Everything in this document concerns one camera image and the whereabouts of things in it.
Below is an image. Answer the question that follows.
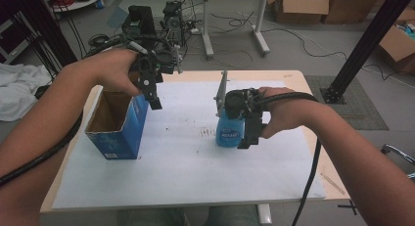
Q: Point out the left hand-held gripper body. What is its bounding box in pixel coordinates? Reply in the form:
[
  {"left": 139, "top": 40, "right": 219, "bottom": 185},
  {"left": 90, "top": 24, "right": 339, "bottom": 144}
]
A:
[{"left": 127, "top": 39, "right": 184, "bottom": 91}]

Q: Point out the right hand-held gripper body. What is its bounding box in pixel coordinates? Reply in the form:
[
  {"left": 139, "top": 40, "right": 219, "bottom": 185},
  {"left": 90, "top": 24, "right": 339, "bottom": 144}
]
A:
[{"left": 213, "top": 69, "right": 272, "bottom": 121}]

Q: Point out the blue plastic bottle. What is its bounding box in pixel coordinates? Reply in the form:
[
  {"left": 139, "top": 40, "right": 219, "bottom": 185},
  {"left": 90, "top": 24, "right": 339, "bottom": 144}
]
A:
[{"left": 214, "top": 109, "right": 246, "bottom": 149}]

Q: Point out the blue cardboard box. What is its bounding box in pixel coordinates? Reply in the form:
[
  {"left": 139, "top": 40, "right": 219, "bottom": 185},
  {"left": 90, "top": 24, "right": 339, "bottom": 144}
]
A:
[{"left": 84, "top": 89, "right": 151, "bottom": 161}]

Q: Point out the person's right hand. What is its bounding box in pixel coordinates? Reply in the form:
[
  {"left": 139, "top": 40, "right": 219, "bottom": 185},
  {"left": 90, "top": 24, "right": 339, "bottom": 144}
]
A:
[{"left": 258, "top": 86, "right": 321, "bottom": 140}]

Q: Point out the person's left hand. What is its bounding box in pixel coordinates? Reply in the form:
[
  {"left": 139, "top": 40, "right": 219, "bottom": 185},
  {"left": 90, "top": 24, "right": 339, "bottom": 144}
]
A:
[{"left": 65, "top": 49, "right": 144, "bottom": 98}]

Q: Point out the black computer tower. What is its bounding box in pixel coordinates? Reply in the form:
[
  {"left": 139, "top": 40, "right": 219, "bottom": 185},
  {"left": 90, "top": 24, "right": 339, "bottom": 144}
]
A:
[{"left": 121, "top": 5, "right": 158, "bottom": 43}]

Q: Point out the white paper sheet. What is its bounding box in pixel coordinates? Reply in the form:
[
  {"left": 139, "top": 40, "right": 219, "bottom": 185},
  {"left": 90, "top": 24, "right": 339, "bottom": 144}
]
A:
[{"left": 52, "top": 79, "right": 327, "bottom": 210}]

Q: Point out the white table leg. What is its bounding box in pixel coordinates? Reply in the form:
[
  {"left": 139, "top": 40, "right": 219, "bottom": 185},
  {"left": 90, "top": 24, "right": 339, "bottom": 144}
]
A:
[{"left": 256, "top": 203, "right": 273, "bottom": 226}]

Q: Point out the round white table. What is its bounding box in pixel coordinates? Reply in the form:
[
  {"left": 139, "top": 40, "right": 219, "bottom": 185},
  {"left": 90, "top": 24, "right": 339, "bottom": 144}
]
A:
[{"left": 40, "top": 0, "right": 107, "bottom": 14}]

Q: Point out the thin wooden stick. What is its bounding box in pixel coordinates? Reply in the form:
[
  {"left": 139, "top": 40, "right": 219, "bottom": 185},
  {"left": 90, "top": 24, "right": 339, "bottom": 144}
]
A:
[{"left": 320, "top": 172, "right": 346, "bottom": 196}]

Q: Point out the grey floor mat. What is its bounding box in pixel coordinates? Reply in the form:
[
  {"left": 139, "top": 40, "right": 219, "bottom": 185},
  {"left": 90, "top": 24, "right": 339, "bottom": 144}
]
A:
[{"left": 304, "top": 74, "right": 390, "bottom": 131}]

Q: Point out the closed brown cardboard box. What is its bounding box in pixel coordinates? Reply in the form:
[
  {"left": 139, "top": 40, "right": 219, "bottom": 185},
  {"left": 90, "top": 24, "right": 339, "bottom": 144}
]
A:
[{"left": 273, "top": 0, "right": 331, "bottom": 24}]

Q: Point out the black tape cross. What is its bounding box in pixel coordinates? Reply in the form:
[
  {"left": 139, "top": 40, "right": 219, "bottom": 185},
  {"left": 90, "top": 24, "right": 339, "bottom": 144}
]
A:
[{"left": 337, "top": 200, "right": 359, "bottom": 217}]

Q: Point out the white cloth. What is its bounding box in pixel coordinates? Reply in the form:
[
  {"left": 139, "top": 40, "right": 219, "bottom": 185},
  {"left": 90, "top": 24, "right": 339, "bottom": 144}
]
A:
[{"left": 0, "top": 63, "right": 53, "bottom": 122}]

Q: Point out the chrome chair base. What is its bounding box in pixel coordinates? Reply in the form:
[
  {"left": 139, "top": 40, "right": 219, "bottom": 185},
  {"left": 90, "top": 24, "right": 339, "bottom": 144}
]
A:
[{"left": 380, "top": 143, "right": 415, "bottom": 181}]

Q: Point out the tall brown cardboard box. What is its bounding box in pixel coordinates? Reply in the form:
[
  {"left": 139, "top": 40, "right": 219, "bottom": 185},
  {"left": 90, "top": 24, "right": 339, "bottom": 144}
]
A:
[{"left": 321, "top": 0, "right": 384, "bottom": 24}]

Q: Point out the open brown cardboard box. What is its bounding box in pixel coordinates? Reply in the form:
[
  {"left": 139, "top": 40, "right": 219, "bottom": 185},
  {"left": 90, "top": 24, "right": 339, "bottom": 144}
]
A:
[{"left": 377, "top": 7, "right": 415, "bottom": 74}]

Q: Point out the open-frame computer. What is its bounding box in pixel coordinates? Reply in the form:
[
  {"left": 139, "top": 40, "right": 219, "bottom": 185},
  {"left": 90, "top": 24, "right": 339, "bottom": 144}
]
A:
[{"left": 161, "top": 0, "right": 186, "bottom": 48}]

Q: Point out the coiled black cable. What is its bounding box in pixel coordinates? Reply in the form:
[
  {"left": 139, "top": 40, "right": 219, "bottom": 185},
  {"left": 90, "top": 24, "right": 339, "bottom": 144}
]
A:
[{"left": 87, "top": 33, "right": 111, "bottom": 48}]

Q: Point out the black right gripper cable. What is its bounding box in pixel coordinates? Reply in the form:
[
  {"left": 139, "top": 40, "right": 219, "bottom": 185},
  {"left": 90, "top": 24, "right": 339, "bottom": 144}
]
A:
[{"left": 255, "top": 91, "right": 323, "bottom": 226}]

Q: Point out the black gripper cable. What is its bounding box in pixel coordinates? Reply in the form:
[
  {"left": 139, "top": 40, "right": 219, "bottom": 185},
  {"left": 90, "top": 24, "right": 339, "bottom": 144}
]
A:
[
  {"left": 0, "top": 34, "right": 170, "bottom": 188},
  {"left": 255, "top": 91, "right": 323, "bottom": 226}
]

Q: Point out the black floor cable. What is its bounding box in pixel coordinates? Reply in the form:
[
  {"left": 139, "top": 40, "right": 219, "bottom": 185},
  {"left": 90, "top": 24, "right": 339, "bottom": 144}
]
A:
[{"left": 260, "top": 25, "right": 348, "bottom": 62}]

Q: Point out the dark post with cables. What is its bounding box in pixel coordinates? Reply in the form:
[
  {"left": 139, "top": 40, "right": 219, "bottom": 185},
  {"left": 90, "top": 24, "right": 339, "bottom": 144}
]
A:
[{"left": 0, "top": 0, "right": 80, "bottom": 68}]

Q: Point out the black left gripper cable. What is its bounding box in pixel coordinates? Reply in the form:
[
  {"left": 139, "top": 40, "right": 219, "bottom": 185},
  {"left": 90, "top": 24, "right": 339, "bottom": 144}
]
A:
[{"left": 0, "top": 34, "right": 170, "bottom": 188}]

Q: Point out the black metal post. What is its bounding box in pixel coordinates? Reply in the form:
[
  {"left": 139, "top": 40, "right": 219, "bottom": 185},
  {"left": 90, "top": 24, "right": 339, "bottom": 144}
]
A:
[{"left": 321, "top": 0, "right": 415, "bottom": 105}]

